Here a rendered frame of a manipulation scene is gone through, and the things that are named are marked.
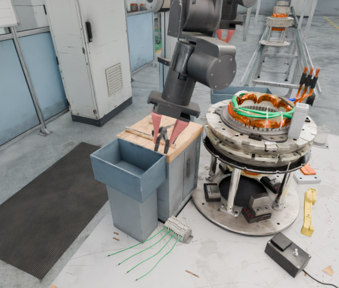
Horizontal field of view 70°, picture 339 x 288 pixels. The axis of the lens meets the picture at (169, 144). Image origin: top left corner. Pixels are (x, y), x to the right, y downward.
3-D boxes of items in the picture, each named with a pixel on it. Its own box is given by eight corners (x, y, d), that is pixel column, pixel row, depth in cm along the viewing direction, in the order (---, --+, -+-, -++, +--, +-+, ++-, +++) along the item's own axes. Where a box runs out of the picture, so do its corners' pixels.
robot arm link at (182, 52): (195, 40, 47) (172, 33, 44) (219, 48, 42) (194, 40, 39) (184, 76, 50) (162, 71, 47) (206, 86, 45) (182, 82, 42)
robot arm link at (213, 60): (211, 4, 44) (171, -2, 40) (260, 10, 36) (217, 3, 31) (199, 71, 50) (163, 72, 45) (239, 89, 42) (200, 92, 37)
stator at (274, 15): (273, 28, 329) (276, 11, 318) (288, 30, 315) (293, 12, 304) (264, 30, 317) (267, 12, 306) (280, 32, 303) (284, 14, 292)
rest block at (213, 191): (217, 187, 89) (218, 183, 88) (220, 198, 85) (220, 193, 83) (206, 187, 89) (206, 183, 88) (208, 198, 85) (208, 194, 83)
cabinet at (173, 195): (169, 227, 79) (169, 163, 65) (126, 203, 87) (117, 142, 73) (197, 191, 93) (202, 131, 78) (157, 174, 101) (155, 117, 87)
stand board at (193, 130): (169, 163, 64) (169, 156, 63) (116, 142, 73) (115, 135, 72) (203, 131, 78) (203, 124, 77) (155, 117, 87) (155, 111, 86)
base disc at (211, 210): (295, 256, 69) (296, 254, 69) (172, 208, 84) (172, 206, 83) (302, 176, 98) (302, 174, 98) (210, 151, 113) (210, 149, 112)
